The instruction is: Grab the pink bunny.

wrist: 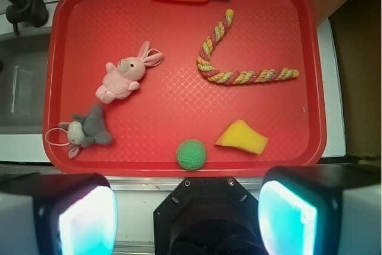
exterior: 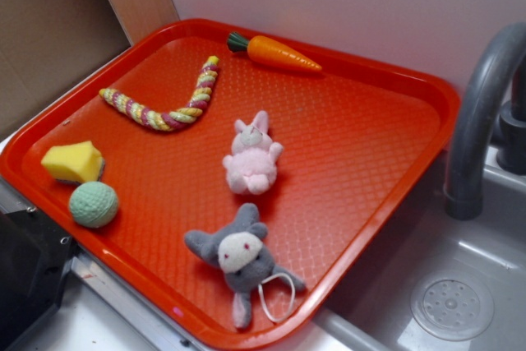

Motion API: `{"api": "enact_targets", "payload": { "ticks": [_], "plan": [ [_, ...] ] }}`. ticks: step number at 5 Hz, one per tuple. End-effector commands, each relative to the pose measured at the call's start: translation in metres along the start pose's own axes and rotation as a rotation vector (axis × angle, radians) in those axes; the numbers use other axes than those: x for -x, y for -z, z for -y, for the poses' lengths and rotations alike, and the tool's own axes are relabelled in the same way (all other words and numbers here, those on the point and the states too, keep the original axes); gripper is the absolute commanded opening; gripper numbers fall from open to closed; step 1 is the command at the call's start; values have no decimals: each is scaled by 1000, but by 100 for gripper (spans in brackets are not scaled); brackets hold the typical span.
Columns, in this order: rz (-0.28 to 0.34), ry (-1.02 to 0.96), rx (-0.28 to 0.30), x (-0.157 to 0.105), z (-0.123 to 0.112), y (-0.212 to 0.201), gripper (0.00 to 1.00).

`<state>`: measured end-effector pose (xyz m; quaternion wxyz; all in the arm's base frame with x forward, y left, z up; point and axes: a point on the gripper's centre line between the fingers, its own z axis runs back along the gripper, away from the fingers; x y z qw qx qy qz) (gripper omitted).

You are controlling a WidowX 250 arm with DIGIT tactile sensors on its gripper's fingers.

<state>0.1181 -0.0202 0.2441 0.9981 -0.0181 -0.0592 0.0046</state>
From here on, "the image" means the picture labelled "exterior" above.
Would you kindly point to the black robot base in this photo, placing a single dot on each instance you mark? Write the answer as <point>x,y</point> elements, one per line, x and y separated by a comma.
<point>36,257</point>

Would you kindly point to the pink plush bunny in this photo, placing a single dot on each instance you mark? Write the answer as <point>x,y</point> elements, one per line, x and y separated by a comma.
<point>251,167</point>

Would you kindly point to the grey plush bunny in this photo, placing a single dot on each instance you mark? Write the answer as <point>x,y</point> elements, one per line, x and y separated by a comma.
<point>238,250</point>

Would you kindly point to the red plastic tray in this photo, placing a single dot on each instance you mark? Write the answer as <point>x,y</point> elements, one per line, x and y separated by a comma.
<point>356,138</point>

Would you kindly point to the orange plastic carrot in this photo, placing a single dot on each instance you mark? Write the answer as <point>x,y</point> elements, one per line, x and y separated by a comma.
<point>271,53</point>

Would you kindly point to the green textured ball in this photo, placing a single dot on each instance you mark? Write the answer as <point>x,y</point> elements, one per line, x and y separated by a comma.
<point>93,204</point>

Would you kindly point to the yellow sponge wedge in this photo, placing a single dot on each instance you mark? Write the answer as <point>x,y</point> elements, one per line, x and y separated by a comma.
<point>77,163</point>

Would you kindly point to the grey plastic sink basin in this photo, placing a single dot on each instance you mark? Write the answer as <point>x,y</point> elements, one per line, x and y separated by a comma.
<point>430,282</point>

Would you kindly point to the brown cardboard panel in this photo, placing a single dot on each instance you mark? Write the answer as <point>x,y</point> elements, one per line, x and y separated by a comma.
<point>47,47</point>

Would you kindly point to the grey sink faucet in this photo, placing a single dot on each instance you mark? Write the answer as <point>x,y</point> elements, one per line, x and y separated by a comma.
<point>494,102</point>

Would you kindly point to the pink yellow twisted rope toy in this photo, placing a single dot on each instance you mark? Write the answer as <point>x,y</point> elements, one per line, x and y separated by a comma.
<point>173,120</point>

